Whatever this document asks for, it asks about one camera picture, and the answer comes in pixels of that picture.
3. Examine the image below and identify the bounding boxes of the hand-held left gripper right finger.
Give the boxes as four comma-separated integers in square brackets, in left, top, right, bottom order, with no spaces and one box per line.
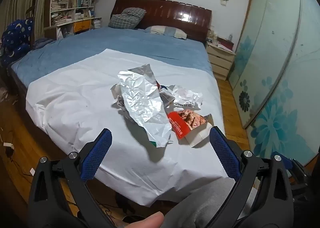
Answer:
[202,126,297,228]

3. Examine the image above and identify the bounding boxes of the floral glass wardrobe door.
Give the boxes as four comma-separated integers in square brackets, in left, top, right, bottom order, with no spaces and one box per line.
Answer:
[244,0,320,166]
[228,0,300,128]

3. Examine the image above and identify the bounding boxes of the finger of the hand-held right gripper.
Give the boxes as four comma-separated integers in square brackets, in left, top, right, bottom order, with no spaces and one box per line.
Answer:
[273,152,294,170]

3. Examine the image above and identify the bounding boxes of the striped pillow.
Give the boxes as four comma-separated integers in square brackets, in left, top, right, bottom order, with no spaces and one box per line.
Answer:
[144,25,188,40]

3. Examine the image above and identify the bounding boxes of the black floor cable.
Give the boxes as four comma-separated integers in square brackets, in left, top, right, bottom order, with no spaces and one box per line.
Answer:
[0,128,38,180]

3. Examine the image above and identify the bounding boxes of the pale wooden nightstand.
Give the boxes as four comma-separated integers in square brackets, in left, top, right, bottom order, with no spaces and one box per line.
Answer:
[206,41,237,81]

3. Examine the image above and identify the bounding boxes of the red book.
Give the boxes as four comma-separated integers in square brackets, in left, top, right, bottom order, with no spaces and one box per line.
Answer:
[217,38,235,51]

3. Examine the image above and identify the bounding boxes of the folded grey-blue cloth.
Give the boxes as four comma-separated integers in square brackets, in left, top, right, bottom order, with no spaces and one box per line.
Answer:
[34,38,55,50]

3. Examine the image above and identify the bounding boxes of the blue moon print cloth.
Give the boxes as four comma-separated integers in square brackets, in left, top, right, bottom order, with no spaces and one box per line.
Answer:
[0,18,35,68]

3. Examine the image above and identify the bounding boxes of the bed with blue sheet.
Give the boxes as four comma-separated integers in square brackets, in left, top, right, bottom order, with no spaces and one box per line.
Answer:
[6,26,227,158]

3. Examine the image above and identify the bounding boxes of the dark wooden headboard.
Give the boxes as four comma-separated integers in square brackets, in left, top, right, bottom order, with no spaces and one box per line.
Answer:
[111,0,212,43]

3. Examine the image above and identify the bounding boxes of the white bookshelf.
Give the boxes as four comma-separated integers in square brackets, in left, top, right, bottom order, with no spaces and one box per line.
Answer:
[44,0,101,41]

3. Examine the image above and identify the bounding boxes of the white sheet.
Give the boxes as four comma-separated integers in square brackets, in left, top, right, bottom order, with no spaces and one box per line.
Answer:
[26,48,236,207]

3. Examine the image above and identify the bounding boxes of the grey pants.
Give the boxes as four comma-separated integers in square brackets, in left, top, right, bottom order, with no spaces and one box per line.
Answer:
[162,177,256,228]

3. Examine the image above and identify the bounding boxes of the grey plaid pillow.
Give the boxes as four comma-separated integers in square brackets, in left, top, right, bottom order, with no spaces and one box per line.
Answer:
[108,7,147,29]

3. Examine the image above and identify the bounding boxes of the red snack packet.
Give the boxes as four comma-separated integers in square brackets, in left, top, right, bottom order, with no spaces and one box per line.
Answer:
[167,108,215,148]

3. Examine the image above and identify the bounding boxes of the silver foil wrapper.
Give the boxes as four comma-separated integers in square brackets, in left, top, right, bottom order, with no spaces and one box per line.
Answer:
[111,64,173,148]

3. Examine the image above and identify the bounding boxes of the black cable under bed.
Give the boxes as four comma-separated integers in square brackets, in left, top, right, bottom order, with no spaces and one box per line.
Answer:
[95,192,142,222]

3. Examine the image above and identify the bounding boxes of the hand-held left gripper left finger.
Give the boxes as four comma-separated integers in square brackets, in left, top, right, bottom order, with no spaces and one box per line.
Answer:
[28,128,115,228]

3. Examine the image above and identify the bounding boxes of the white printed crumpled wrapper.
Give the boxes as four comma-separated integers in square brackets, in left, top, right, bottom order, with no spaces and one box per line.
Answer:
[159,84,203,110]

